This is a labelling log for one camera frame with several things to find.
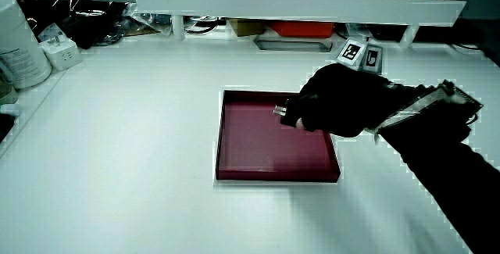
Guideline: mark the person's right hand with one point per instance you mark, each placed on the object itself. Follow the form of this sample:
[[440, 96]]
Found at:
[[340, 97]]

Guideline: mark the black charger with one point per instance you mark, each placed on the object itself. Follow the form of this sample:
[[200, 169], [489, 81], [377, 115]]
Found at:
[[290, 113]]

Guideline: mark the dark red square plate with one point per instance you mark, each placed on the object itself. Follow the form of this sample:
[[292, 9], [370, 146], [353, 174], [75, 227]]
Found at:
[[258, 140]]

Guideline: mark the grey flat tray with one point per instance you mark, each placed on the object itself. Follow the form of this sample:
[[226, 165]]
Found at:
[[293, 45]]

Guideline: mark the orange box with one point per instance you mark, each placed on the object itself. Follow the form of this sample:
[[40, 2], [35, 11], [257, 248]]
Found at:
[[302, 28]]

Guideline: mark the white desk shelf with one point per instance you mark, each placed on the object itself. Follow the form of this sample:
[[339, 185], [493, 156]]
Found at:
[[297, 6]]

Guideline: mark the brown cardboard box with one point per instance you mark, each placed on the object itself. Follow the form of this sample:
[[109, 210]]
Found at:
[[245, 27]]

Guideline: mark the clear plastic wrapper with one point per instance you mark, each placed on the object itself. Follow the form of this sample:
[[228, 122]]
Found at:
[[150, 21]]

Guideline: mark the black plastic bags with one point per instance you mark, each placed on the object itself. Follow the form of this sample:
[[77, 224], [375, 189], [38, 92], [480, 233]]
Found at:
[[84, 21]]

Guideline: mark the white power adapter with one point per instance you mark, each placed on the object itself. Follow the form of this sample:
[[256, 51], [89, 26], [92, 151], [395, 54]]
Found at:
[[61, 52]]

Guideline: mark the white cylindrical container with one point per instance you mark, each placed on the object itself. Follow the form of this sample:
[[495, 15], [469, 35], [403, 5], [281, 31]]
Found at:
[[17, 43]]

